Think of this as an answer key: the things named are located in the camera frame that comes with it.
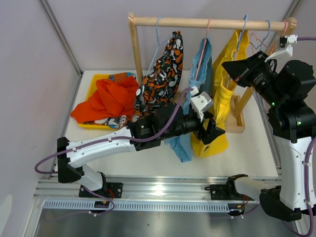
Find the blue wire hanger far left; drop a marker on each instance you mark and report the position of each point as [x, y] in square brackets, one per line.
[159, 43]

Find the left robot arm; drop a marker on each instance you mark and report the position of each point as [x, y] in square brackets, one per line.
[168, 121]

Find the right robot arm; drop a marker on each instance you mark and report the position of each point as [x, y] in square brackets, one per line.
[294, 129]

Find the aluminium mounting rail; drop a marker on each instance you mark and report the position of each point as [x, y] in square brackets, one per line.
[136, 188]

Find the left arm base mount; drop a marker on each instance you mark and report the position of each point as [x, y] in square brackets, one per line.
[113, 190]

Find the wooden clothes rack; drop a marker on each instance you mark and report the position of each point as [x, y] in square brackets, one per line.
[235, 122]

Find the light blue shorts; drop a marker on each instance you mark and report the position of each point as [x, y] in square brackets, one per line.
[182, 145]

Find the yellow shorts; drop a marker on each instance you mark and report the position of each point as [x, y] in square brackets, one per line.
[223, 89]

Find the pink wire hanger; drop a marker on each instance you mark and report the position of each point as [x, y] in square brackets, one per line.
[262, 41]
[203, 49]

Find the orange red shorts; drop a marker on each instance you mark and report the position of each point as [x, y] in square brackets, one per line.
[113, 97]

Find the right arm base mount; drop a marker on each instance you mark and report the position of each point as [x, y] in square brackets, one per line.
[223, 192]

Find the black orange camouflage shorts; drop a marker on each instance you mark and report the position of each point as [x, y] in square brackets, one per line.
[161, 84]

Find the slotted cable duct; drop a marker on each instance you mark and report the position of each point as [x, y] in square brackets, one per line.
[216, 207]

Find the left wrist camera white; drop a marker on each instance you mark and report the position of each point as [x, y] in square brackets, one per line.
[200, 102]

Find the aluminium frame post left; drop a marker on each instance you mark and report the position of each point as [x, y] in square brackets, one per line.
[60, 35]

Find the yellow plastic tray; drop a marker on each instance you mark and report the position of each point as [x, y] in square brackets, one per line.
[109, 103]

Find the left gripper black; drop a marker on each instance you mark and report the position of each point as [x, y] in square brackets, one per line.
[213, 132]

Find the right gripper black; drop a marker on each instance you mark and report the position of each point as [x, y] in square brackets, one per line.
[243, 70]

